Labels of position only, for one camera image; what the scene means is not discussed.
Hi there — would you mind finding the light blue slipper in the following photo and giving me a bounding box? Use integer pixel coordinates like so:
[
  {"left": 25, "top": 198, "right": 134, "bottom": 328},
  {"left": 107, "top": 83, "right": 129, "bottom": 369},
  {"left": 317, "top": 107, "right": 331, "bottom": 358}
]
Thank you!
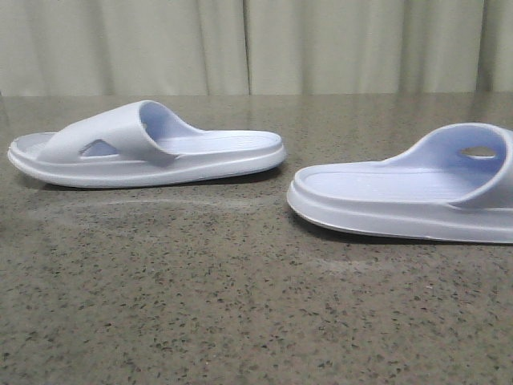
[
  {"left": 7, "top": 100, "right": 286, "bottom": 188},
  {"left": 287, "top": 123, "right": 512, "bottom": 244}
]

